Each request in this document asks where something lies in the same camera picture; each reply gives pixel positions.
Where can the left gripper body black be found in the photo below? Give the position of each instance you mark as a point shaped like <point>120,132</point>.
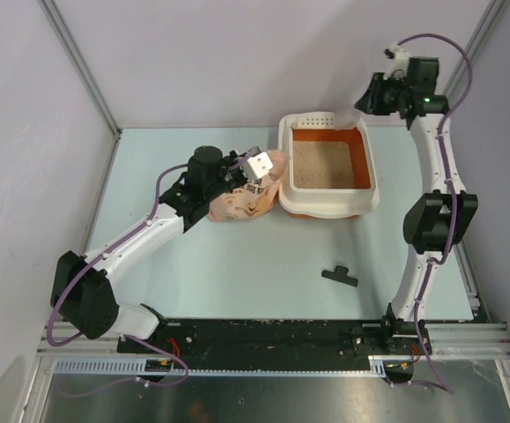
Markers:
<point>233,178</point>

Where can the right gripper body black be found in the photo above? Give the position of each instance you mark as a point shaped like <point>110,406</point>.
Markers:
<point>393,92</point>

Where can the clear plastic scoop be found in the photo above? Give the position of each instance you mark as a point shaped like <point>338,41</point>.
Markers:
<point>346,119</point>

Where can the pink cat litter bag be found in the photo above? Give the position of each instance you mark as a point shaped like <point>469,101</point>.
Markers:
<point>253,199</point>

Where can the cream orange litter box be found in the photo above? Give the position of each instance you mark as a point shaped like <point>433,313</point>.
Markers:
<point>331,172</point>

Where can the black bag sealing clip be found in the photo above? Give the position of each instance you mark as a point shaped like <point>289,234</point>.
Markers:
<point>341,275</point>

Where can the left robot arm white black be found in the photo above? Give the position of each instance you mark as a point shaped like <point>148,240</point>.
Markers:
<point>85,287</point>

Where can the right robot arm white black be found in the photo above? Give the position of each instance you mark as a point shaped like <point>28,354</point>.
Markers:
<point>440,217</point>

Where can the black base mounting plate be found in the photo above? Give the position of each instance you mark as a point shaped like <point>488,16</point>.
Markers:
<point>282,345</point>

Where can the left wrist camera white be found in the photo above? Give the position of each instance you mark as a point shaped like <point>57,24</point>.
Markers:
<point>256,167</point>

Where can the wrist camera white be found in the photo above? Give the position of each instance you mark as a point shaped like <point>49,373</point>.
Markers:
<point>399,59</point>
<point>256,167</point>

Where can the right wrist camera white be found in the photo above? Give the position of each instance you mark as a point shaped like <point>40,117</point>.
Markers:
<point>399,59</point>

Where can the right aluminium corner post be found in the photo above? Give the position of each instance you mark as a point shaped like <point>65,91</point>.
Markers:
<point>464,27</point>

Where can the aluminium corner post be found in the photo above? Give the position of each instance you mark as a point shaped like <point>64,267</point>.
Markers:
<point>73,52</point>
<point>464,27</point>

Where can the left aluminium corner post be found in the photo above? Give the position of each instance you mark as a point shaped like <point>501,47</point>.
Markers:
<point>73,52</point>

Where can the aluminium frame rail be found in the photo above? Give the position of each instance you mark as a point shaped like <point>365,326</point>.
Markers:
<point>449,341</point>

